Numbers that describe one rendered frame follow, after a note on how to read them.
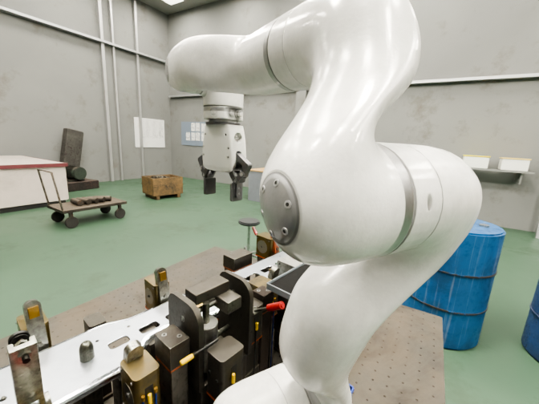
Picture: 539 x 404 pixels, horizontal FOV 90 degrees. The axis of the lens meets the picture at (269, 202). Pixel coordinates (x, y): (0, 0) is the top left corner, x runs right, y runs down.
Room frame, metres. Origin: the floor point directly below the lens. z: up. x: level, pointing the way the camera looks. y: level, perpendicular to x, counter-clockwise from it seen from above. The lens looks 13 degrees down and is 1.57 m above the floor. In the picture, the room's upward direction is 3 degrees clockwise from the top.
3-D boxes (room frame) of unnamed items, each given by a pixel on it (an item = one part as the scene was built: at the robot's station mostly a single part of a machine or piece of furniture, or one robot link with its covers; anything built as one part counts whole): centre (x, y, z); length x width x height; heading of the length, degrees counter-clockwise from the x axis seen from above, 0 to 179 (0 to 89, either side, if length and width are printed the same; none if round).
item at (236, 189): (0.57, 0.06, 1.47); 0.03 x 0.03 x 0.07; 51
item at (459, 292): (2.55, -1.69, 0.50); 1.36 x 0.84 x 1.01; 149
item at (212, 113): (0.60, 0.11, 1.62); 0.09 x 0.08 x 0.03; 51
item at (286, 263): (0.99, -0.12, 0.90); 0.13 x 0.08 x 0.41; 50
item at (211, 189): (0.64, 0.15, 1.47); 0.03 x 0.03 x 0.07; 51
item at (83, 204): (4.71, 3.29, 0.47); 1.16 x 0.67 x 0.95; 151
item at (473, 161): (5.86, -4.33, 1.38); 0.46 x 0.39 x 0.26; 59
